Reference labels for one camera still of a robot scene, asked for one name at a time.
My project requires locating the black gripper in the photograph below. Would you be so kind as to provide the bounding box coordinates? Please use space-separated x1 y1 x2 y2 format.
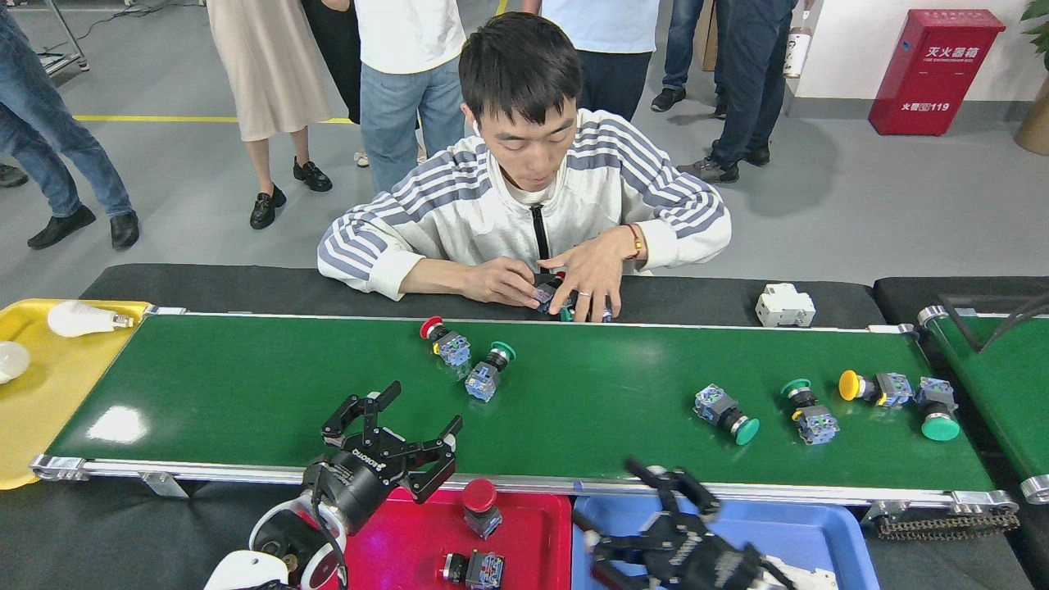
299 381 464 538
574 457 788 590

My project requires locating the large red mushroom switch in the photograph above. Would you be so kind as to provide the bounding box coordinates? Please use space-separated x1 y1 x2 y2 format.
461 478 503 540

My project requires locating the white circuit breaker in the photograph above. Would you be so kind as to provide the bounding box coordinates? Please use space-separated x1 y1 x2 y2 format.
754 283 817 329
762 557 838 590

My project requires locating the yellow push button switch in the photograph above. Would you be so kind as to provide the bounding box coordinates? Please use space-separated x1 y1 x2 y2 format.
838 370 915 408

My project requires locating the large green mushroom switch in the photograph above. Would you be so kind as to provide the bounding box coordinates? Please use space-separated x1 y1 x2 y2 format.
915 377 961 442

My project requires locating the white tumbler with strap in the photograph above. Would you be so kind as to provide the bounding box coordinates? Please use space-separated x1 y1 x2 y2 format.
783 25 814 79

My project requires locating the red plastic tray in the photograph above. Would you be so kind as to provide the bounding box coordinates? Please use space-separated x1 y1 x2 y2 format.
328 488 572 590

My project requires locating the blue plastic tray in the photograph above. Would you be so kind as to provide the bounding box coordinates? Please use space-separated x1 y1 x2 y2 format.
571 494 882 590

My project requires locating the long green conveyor belt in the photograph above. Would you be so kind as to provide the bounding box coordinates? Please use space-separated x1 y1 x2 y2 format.
30 306 1019 515

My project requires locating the yellow plastic tray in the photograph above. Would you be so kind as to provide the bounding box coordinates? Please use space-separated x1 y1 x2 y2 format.
0 299 152 491

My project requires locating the short green conveyor belt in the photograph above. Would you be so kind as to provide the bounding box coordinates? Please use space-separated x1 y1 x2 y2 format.
918 305 1049 505

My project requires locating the person's right hand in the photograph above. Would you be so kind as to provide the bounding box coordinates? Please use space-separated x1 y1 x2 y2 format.
463 256 546 310

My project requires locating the person's left hand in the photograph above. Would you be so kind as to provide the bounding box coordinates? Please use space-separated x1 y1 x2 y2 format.
539 225 636 323

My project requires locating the seated person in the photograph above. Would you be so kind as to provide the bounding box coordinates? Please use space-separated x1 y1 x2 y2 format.
317 12 733 323

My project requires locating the standing person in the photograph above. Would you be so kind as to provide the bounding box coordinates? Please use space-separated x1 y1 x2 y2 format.
650 0 722 113
0 4 142 251
520 0 661 124
205 0 334 230
299 0 370 169
352 0 468 193
676 0 800 185

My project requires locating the white light bulb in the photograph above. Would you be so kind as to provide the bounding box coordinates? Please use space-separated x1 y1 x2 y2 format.
0 341 31 384
47 301 134 338

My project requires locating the brown cardboard box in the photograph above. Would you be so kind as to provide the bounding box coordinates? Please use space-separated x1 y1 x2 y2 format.
701 0 722 70

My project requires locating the red fire extinguisher box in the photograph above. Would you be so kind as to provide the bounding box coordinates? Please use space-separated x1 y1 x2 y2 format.
869 10 1006 136

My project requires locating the potted green plant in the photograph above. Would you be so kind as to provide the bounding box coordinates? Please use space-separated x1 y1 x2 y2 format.
1014 0 1049 157

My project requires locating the black drive chain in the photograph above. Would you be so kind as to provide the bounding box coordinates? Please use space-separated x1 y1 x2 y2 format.
873 512 1021 542

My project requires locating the black guide frame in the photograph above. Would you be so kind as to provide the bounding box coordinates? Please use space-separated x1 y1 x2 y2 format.
938 293 1049 353

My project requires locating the metal cart frame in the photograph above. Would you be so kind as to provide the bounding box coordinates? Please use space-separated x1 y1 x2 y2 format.
41 0 91 75

